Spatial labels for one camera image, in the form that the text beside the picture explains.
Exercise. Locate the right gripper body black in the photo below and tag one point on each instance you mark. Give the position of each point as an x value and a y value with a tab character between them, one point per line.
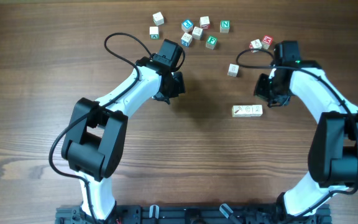
274	93

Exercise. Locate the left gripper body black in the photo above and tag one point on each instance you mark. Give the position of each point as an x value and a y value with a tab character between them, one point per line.
177	88

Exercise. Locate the wooden block number four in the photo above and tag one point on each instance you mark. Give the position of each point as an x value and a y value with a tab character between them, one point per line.
257	110

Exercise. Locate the wooden block yellow side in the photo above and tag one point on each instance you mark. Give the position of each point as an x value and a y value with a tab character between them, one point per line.
247	110

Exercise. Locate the wooden block hammer picture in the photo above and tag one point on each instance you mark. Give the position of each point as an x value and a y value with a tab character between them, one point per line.
237	111

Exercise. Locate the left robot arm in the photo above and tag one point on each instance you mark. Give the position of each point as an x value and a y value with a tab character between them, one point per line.
94	143

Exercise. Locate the plain wooden block green side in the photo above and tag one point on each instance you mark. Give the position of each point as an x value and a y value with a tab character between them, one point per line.
233	70

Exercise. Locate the wooden block blue A side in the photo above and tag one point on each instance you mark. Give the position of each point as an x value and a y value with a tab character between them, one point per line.
186	39

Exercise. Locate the wooden block red A side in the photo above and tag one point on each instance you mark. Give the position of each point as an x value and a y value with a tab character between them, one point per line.
255	45

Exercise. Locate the red letter M block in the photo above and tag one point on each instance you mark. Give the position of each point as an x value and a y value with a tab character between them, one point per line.
266	41

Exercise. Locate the wooden block green A side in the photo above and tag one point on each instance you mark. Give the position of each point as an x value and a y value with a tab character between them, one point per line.
154	32

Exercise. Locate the green letter F block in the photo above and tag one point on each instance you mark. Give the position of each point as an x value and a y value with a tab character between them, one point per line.
211	42

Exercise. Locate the blue letter P block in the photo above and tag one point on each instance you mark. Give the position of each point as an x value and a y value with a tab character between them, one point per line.
187	26

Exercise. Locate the plain wooden block top-left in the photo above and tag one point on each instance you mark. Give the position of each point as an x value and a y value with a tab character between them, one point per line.
158	18

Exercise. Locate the green letter N block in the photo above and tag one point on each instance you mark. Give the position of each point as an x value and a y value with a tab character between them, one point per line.
224	26

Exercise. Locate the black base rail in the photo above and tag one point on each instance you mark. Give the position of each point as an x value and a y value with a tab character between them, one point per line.
136	214

